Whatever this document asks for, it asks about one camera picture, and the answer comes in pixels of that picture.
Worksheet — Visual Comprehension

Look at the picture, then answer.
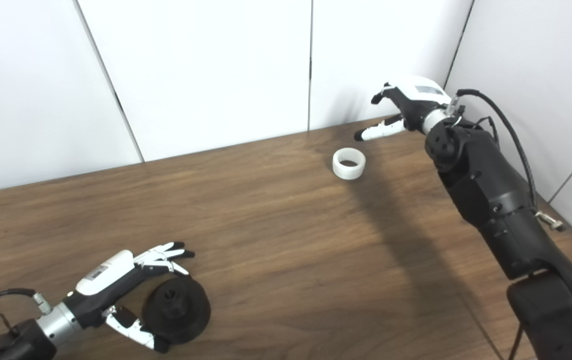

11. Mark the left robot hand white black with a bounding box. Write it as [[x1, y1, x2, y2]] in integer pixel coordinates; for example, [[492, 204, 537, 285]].
[[61, 241, 196, 354]]

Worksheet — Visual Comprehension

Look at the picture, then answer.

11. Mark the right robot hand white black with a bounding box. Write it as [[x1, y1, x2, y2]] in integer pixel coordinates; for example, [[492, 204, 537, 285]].
[[354, 75, 453, 142]]

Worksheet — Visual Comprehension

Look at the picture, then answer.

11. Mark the round black plastic part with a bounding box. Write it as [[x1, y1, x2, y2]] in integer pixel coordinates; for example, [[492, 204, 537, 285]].
[[142, 276, 212, 346]]

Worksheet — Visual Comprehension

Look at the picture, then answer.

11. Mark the white plastic ring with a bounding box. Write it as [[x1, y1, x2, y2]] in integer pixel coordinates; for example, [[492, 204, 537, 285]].
[[332, 147, 367, 181]]

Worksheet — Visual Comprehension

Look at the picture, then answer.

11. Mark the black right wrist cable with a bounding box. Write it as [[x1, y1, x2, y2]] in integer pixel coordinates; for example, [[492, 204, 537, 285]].
[[447, 88, 538, 213]]

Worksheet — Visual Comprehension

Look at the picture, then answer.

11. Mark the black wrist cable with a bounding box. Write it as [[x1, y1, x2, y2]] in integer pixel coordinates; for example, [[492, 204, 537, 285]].
[[447, 88, 538, 213], [0, 288, 53, 317]]

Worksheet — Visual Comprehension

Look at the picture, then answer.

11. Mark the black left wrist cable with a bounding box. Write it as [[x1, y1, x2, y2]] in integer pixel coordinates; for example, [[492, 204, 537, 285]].
[[0, 288, 53, 317]]

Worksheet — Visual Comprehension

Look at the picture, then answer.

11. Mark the thin dark wire bundle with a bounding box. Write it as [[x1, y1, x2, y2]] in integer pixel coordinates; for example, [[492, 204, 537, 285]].
[[473, 116, 501, 148]]

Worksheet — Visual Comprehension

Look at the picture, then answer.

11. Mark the silver metal cable plug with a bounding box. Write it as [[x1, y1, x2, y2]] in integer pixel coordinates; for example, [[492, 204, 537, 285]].
[[535, 210, 566, 232]]

